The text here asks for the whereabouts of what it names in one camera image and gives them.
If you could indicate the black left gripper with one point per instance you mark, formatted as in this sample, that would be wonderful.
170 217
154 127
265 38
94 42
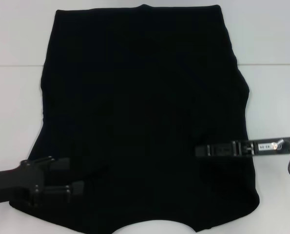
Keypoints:
13 181

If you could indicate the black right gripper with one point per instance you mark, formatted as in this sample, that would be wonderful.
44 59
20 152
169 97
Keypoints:
281 152

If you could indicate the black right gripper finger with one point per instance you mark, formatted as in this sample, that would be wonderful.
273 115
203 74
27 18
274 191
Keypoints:
200 151

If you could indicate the black shirt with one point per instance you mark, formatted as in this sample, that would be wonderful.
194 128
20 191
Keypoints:
140 97

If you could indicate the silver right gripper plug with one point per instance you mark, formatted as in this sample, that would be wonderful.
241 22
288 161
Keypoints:
277 145

